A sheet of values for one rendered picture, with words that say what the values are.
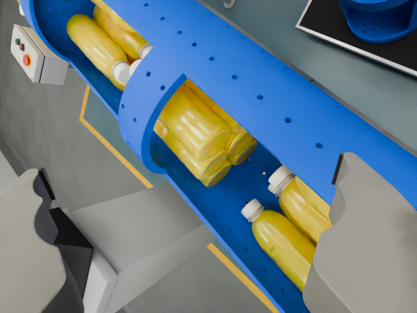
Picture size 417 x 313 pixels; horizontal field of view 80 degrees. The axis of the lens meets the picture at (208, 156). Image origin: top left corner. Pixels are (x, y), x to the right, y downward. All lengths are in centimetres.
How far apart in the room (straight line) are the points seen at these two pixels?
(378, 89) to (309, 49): 40
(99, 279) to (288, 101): 75
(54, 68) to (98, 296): 75
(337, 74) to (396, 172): 121
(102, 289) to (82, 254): 12
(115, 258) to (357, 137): 79
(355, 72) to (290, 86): 117
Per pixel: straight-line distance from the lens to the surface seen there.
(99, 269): 88
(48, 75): 104
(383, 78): 148
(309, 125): 30
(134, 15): 44
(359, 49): 136
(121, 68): 58
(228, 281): 208
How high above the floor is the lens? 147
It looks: 54 degrees down
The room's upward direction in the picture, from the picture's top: 103 degrees counter-clockwise
